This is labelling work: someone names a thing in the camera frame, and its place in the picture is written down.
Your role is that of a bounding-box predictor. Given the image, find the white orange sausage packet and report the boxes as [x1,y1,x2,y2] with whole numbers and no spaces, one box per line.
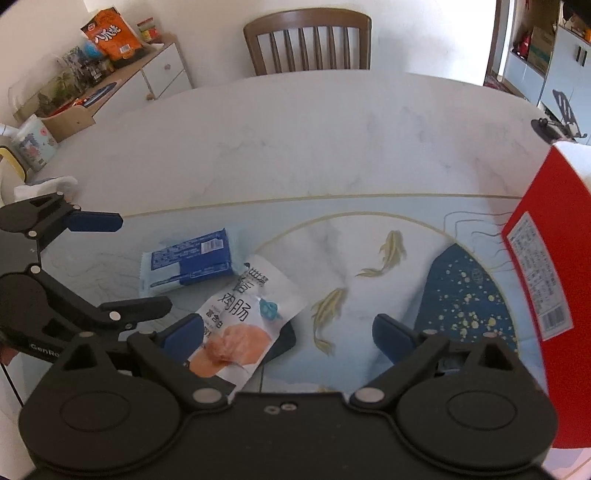
[187,255,308,381]

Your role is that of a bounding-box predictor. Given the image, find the red green cans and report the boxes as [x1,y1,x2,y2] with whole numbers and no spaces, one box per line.
[137,17,160,44]

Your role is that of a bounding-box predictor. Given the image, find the black phone stand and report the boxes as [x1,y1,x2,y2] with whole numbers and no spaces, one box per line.
[531,91,588,144]

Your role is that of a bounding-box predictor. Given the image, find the patterned rug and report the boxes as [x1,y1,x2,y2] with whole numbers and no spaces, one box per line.
[482,74,527,100]

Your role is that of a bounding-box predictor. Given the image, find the floral print tissue pack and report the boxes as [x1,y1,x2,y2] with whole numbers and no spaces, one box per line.
[14,175,79,204]

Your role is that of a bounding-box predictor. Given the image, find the clear tank with plants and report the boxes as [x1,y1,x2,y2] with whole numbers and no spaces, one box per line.
[9,46,100,118]

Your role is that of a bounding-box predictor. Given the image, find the brown door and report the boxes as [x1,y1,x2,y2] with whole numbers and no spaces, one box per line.
[482,0,504,86]

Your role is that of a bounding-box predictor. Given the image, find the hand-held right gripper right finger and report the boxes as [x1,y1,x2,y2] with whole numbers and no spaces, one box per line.
[351,314,536,409]

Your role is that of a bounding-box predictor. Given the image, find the blue round pad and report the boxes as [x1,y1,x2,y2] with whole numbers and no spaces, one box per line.
[82,82,117,104]

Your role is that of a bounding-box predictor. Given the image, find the orange snack bag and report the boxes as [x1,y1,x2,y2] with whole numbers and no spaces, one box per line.
[81,8,144,63]

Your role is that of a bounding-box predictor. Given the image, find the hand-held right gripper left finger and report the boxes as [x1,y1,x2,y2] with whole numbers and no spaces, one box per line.
[44,313,229,409]

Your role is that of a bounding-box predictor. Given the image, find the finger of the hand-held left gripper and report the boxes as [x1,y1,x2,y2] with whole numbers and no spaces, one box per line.
[0,193,123,252]
[39,270,173,332]

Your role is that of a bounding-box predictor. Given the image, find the white marble desktop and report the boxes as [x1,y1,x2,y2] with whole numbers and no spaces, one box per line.
[0,69,591,480]

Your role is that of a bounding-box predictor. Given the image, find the white wooden sideboard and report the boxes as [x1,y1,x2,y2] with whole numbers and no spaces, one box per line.
[39,34,194,141]

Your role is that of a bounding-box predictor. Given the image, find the white wooden wall cabinet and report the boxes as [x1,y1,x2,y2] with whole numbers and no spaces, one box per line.
[501,0,591,107]

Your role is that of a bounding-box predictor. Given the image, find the wooden slat-back chair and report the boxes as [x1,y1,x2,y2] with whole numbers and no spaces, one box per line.
[243,10,373,77]

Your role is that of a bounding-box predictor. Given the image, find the blue wet wipes packet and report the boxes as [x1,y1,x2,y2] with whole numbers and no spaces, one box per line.
[140,227,236,298]

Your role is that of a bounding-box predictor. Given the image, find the red cardboard shoe box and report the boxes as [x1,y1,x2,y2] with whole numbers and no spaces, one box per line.
[501,141,591,450]

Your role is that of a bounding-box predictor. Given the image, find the brown cardboard box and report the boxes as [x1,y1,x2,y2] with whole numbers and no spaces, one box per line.
[526,25,555,75]

